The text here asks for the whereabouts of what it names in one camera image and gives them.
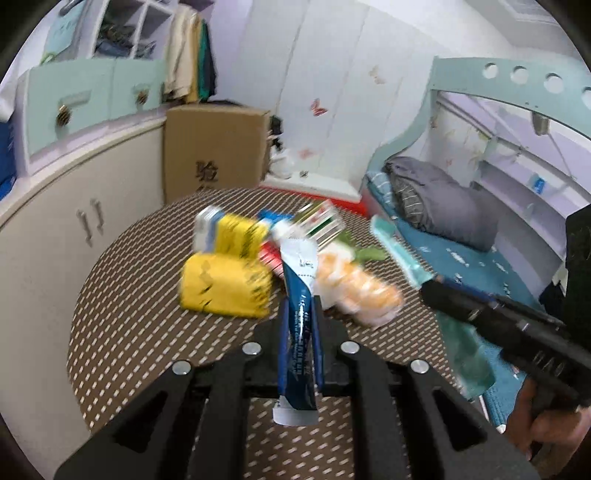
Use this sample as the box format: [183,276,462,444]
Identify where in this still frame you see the white red green packet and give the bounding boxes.
[294,200,346,249]

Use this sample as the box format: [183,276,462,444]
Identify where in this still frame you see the brown polka dot tablecloth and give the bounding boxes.
[66,186,463,480]

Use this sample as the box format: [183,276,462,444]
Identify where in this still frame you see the mint green drawer unit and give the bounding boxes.
[13,58,166,177]

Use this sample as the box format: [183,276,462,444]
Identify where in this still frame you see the brown cardboard box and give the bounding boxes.
[162,104,270,204]

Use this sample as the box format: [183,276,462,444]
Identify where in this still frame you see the mint green bed headboard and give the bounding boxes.
[368,57,590,170]

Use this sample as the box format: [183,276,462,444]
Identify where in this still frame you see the yellow smiley snack bag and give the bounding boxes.
[178,253,273,318]

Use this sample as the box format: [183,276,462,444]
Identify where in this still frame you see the blue folder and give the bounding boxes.
[0,121,17,199]

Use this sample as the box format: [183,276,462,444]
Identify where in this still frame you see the teal plastic wrapper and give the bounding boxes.
[370,215,495,400]

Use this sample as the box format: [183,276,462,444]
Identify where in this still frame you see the red storage box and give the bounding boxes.
[260,173,369,217]

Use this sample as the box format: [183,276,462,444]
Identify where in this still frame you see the grey folded blanket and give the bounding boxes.
[383,156,499,252]

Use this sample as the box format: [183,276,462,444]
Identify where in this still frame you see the white cabinet with handles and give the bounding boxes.
[1,120,163,479]

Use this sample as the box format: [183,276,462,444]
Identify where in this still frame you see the orange bread wrapper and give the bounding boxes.
[314,240,405,328]

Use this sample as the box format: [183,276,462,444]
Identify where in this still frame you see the teal bed sheet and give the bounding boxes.
[362,171,543,429]

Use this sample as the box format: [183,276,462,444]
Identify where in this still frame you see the hanging clothes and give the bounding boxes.
[163,4,217,104]

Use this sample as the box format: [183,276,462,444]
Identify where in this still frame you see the yellow white carton box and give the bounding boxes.
[192,205,271,260]

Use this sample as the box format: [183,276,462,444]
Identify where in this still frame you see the blue white sachet packet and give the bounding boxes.
[273,238,318,427]

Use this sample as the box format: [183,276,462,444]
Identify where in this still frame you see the person's right hand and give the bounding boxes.
[504,378,590,469]

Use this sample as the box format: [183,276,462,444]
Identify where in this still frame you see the white open shelf unit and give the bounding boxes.
[73,0,179,60]

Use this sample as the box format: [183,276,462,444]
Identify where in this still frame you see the white plastic bag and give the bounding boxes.
[269,146,294,180]

